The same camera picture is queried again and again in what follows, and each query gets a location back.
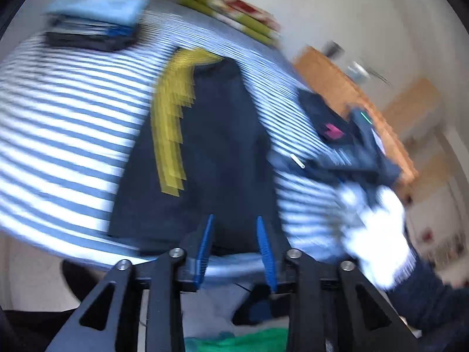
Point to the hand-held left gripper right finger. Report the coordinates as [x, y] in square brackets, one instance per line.
[265, 253]

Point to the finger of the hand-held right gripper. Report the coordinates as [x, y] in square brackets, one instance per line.
[293, 161]

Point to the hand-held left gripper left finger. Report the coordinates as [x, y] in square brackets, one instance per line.
[205, 249]

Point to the black button shirt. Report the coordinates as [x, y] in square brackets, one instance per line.
[322, 117]

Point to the black pants with yellow stripes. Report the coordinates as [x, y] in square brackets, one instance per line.
[220, 146]

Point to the person's right hand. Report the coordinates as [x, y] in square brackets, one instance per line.
[381, 234]

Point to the wooden door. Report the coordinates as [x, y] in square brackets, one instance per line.
[414, 106]

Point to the potted plant in white pot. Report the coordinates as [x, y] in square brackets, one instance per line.
[361, 69]

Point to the green cloth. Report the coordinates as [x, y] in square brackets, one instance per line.
[238, 341]

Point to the dark ceramic vase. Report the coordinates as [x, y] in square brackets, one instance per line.
[332, 48]

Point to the green folded blanket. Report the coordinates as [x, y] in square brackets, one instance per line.
[220, 13]
[205, 9]

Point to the red cream folded blanket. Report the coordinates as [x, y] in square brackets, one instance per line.
[238, 3]

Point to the blue white striped bed quilt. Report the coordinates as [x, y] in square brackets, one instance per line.
[73, 124]

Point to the folded blue jeans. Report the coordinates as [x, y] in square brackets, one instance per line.
[117, 31]

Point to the black folded garment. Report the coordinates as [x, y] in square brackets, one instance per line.
[88, 40]

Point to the light blue folded garment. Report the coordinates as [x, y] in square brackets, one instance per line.
[99, 9]

